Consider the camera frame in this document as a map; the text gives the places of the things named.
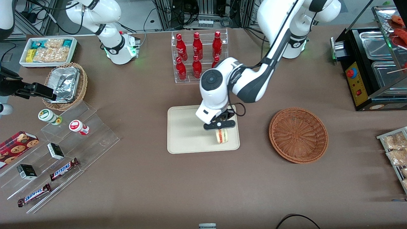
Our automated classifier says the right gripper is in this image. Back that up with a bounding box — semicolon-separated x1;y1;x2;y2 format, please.
0;67;57;101

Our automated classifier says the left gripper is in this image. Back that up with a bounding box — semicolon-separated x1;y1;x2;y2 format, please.
195;105;231;133

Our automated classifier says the triangular sandwich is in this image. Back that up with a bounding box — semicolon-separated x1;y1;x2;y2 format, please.
216;128;230;144

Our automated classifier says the silver foil tray stack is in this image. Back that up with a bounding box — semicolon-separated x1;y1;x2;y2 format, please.
47;66;80;103

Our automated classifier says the cream plastic tray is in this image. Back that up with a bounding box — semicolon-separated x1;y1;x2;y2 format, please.
167;105;240;154

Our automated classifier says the light tan wicker basket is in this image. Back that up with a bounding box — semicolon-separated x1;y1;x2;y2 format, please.
42;62;88;111

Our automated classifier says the brown round wicker basket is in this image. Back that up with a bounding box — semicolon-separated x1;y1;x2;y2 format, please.
269;108;328;164

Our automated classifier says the tray of wrapped pastries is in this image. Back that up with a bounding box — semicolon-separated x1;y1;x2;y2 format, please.
377;127;407;195

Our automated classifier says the green lid yogurt cup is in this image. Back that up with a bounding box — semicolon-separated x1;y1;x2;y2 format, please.
38;109;63;126

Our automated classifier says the white rectangular snack bin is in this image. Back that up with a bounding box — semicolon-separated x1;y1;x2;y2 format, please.
19;37;78;69

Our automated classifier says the large clear cracker bag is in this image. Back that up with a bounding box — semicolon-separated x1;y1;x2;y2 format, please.
33;47;70;63

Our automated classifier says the small clear cracker bag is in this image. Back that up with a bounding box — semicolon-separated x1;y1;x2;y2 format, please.
45;38;64;49

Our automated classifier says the red lid yogurt cup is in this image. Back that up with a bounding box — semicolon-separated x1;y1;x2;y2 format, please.
69;120;90;136

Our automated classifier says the red cookie box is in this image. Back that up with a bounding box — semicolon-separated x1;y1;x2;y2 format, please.
0;131;40;170

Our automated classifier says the clear acrylic bottle rack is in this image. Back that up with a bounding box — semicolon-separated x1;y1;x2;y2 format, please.
171;28;229;84

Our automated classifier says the small black box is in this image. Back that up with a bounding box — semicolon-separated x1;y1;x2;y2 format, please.
17;164;38;181
47;143;65;160

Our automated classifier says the clear acrylic stepped stand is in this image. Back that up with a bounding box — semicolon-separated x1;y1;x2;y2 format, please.
0;101;121;214

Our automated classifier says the brown snickers bar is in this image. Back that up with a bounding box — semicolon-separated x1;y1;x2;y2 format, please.
49;158;80;182
17;183;52;208

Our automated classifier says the black food warmer cabinet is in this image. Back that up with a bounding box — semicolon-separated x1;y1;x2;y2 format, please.
330;5;407;112

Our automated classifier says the steel food pan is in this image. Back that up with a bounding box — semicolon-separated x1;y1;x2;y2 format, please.
359;31;393;60
371;60;407;90

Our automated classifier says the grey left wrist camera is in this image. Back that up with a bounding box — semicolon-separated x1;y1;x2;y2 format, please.
203;119;237;131

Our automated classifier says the black floor cable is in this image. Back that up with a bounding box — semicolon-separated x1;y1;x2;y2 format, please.
275;214;321;229

